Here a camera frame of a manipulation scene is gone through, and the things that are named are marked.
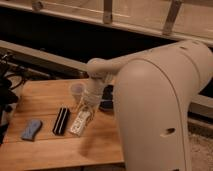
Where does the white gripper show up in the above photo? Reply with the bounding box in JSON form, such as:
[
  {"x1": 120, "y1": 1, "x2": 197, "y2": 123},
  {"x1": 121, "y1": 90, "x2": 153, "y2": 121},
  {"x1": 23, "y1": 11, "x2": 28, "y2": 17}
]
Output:
[{"x1": 79, "y1": 81, "x2": 104, "y2": 115}]

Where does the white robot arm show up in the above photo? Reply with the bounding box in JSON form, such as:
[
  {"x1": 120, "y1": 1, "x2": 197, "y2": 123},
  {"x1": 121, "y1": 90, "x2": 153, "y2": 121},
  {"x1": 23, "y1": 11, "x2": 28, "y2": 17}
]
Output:
[{"x1": 84, "y1": 40, "x2": 213, "y2": 171}]

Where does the black ceramic bowl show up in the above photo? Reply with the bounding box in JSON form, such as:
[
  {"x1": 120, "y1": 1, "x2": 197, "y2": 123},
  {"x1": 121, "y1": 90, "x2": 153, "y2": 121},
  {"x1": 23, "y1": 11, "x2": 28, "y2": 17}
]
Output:
[{"x1": 99, "y1": 85, "x2": 114, "y2": 111}]

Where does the blue sponge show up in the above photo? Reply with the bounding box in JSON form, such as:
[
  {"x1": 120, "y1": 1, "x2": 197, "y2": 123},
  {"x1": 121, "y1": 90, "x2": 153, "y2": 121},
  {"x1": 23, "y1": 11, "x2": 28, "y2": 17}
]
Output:
[{"x1": 21, "y1": 119, "x2": 42, "y2": 141}]

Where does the black striped rectangular block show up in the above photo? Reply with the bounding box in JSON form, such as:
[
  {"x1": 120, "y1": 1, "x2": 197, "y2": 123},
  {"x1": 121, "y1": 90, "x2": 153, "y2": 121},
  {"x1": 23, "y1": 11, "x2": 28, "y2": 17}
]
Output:
[{"x1": 52, "y1": 108, "x2": 70, "y2": 136}]

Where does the black cables and equipment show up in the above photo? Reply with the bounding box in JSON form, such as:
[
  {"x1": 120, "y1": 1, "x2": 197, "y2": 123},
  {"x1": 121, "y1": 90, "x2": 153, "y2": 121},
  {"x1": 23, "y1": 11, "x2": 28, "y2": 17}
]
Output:
[{"x1": 0, "y1": 51, "x2": 31, "y2": 146}]

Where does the metal window frame rail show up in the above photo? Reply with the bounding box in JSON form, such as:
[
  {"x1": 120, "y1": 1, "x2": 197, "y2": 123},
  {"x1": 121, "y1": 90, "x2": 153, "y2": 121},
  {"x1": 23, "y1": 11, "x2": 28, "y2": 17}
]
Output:
[{"x1": 0, "y1": 0, "x2": 213, "y2": 47}]

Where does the translucent plastic cup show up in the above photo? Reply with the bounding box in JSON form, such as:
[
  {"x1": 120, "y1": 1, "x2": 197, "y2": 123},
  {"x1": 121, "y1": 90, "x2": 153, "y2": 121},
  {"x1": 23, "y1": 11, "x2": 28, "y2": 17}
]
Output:
[{"x1": 70, "y1": 83, "x2": 85, "y2": 103}]

